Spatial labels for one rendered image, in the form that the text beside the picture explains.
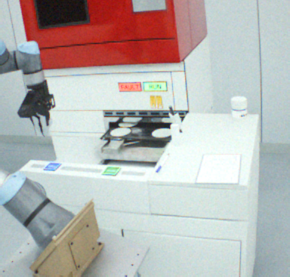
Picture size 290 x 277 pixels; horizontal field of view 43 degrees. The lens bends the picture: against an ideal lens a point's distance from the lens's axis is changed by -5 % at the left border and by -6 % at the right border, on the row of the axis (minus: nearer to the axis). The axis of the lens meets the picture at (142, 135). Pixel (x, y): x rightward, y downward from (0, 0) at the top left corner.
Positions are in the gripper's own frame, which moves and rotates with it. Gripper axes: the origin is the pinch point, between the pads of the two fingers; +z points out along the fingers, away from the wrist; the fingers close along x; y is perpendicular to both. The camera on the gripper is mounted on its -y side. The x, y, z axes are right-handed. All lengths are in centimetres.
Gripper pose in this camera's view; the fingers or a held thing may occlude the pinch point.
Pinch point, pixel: (43, 134)
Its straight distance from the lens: 148.5
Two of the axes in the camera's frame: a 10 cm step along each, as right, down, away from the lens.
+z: 1.2, 9.1, 4.0
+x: -9.4, -0.3, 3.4
